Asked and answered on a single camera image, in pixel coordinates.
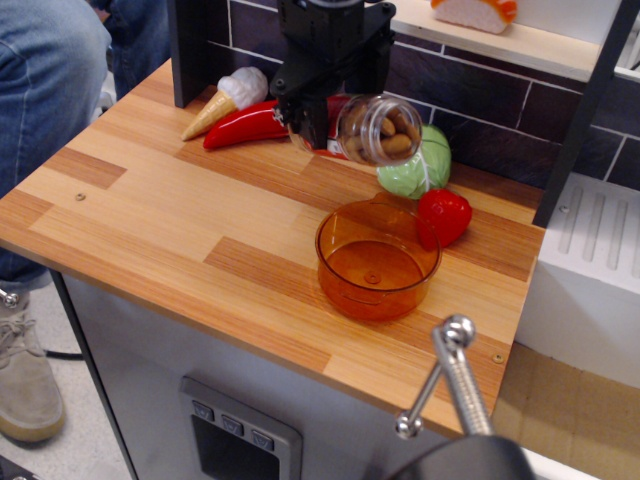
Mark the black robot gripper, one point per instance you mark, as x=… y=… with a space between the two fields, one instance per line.
x=331 y=46

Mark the clear almond jar red label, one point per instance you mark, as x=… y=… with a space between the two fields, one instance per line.
x=374 y=130

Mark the orange transparent plastic pot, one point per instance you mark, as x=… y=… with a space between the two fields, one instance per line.
x=376 y=258

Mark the red toy chili pepper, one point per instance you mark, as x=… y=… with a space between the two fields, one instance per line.
x=253 y=123

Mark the toy ice cream cone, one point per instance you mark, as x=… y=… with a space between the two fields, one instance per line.
x=245 y=87

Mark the green toy cabbage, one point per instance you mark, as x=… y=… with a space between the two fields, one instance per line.
x=429 y=168

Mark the red toy strawberry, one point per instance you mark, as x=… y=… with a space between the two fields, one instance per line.
x=448 y=214

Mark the toy salmon sushi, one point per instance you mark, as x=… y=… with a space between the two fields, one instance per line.
x=491 y=16

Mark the light wooden shelf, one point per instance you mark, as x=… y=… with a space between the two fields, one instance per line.
x=521 y=45

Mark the person leg blue jeans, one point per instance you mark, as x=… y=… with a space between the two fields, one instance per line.
x=55 y=56

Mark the white toy sink unit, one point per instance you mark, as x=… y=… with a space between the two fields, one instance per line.
x=582 y=308

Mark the grey oven control panel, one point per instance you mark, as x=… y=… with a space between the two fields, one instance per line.
x=232 y=440

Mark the black clamp body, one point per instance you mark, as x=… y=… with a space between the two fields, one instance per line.
x=472 y=457

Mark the beige suede shoe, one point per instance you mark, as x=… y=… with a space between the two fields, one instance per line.
x=32 y=408

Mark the black shelf post left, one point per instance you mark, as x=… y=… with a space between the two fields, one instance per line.
x=194 y=25

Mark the black shelf post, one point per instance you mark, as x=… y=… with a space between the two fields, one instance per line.
x=612 y=48
x=194 y=25

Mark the black shelf post right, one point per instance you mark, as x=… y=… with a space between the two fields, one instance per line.
x=612 y=48

